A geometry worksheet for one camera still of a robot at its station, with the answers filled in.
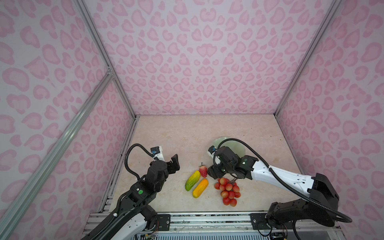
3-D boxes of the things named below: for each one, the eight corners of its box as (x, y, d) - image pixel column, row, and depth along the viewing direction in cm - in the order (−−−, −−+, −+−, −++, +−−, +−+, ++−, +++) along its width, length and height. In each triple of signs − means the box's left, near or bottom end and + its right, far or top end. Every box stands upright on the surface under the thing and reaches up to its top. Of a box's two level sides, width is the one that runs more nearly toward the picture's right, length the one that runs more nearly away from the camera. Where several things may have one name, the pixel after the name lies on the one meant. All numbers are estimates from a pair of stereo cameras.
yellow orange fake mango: (190, 193, 84) (190, 192, 81) (204, 179, 89) (204, 177, 87) (196, 199, 82) (196, 198, 79) (210, 184, 87) (210, 182, 84)
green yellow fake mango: (182, 187, 86) (182, 185, 83) (195, 171, 92) (195, 169, 89) (189, 193, 84) (189, 191, 81) (201, 176, 90) (201, 174, 87)
